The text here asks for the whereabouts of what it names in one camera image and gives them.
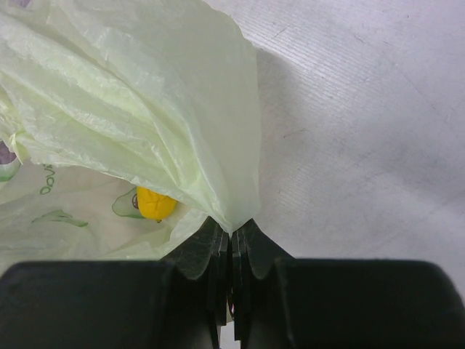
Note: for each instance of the light green avocado plastic bag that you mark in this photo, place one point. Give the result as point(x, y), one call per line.
point(101, 97)

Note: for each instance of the yellow fake lemon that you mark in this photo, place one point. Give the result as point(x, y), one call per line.
point(154, 206)

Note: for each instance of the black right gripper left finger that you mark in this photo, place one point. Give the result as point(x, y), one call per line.
point(176, 302)

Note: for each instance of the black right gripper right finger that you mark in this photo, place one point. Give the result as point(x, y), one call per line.
point(279, 301)

